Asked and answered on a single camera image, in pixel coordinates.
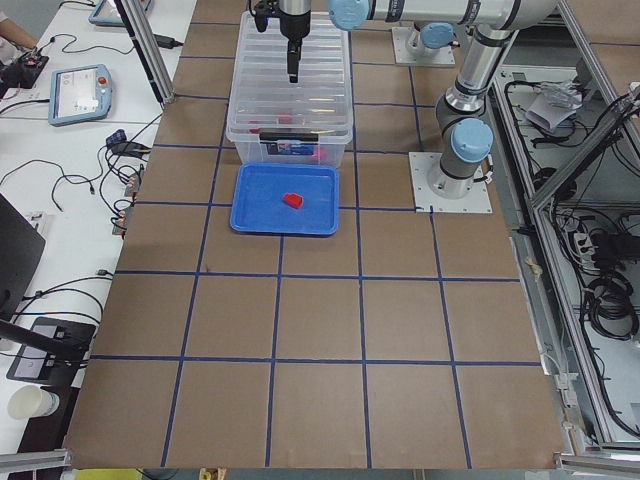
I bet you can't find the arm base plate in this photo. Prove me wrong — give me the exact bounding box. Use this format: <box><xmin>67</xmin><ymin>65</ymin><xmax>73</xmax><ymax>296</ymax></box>
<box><xmin>409</xmin><ymin>152</ymin><xmax>493</xmax><ymax>215</ymax></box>
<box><xmin>391</xmin><ymin>25</ymin><xmax>455</xmax><ymax>68</ymax></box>

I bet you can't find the aluminium frame post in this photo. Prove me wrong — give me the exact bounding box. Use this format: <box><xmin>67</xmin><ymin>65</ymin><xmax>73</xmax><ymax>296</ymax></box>
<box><xmin>115</xmin><ymin>0</ymin><xmax>175</xmax><ymax>105</ymax></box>

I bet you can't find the far blue teach pendant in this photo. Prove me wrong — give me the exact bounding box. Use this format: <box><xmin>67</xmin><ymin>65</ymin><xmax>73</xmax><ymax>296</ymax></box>
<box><xmin>87</xmin><ymin>0</ymin><xmax>156</xmax><ymax>27</ymax></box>

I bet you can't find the near blue teach pendant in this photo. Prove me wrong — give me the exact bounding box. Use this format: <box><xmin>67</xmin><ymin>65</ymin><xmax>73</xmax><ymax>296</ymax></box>
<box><xmin>48</xmin><ymin>64</ymin><xmax>112</xmax><ymax>126</ymax></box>

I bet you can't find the black monitor stand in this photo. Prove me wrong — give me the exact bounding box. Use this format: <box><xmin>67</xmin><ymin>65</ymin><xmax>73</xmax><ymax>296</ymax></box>
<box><xmin>1</xmin><ymin>198</ymin><xmax>96</xmax><ymax>386</ymax></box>

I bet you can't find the white paper cup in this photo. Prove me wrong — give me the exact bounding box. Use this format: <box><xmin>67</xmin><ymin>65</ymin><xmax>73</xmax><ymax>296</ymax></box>
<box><xmin>7</xmin><ymin>385</ymin><xmax>60</xmax><ymax>420</ymax></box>

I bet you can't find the clear plastic box lid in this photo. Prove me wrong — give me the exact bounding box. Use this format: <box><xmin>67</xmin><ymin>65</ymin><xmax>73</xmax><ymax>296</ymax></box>
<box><xmin>225</xmin><ymin>11</ymin><xmax>355</xmax><ymax>142</ymax></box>

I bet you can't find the clear plastic storage box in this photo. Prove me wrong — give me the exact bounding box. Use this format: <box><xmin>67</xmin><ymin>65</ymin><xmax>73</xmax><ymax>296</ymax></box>
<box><xmin>226</xmin><ymin>12</ymin><xmax>353</xmax><ymax>168</ymax></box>

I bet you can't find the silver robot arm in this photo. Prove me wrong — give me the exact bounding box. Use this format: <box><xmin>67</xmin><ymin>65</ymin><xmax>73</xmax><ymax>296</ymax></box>
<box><xmin>327</xmin><ymin>0</ymin><xmax>557</xmax><ymax>200</ymax></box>
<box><xmin>405</xmin><ymin>21</ymin><xmax>455</xmax><ymax>56</ymax></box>

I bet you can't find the blue plastic tray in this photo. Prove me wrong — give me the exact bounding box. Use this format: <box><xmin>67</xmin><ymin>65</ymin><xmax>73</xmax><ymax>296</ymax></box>
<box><xmin>230</xmin><ymin>163</ymin><xmax>340</xmax><ymax>236</ymax></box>

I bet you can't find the red block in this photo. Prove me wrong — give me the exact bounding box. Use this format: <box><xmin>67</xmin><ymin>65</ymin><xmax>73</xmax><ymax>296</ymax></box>
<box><xmin>312</xmin><ymin>146</ymin><xmax>328</xmax><ymax>165</ymax></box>
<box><xmin>282</xmin><ymin>192</ymin><xmax>304</xmax><ymax>210</ymax></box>
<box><xmin>277</xmin><ymin>112</ymin><xmax>294</xmax><ymax>125</ymax></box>

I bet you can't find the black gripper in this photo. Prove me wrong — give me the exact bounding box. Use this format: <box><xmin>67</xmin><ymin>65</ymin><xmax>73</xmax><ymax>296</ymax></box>
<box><xmin>278</xmin><ymin>0</ymin><xmax>310</xmax><ymax>83</ymax></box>

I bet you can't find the black power adapter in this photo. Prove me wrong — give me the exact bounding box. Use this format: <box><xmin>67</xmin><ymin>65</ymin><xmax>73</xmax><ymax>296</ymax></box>
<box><xmin>153</xmin><ymin>34</ymin><xmax>184</xmax><ymax>49</ymax></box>

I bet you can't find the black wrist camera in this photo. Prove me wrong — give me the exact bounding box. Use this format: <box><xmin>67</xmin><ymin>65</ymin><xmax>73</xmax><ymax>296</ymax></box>
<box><xmin>247</xmin><ymin>0</ymin><xmax>279</xmax><ymax>33</ymax></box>

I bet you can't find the red block in box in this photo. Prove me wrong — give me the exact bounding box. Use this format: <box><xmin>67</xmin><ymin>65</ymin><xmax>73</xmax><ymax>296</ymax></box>
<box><xmin>312</xmin><ymin>146</ymin><xmax>328</xmax><ymax>165</ymax></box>
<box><xmin>277</xmin><ymin>112</ymin><xmax>294</xmax><ymax>125</ymax></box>

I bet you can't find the blue teach pendant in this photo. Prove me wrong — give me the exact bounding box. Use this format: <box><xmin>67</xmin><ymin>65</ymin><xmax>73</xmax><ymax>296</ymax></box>
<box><xmin>87</xmin><ymin>0</ymin><xmax>156</xmax><ymax>27</ymax></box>
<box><xmin>48</xmin><ymin>64</ymin><xmax>112</xmax><ymax>126</ymax></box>

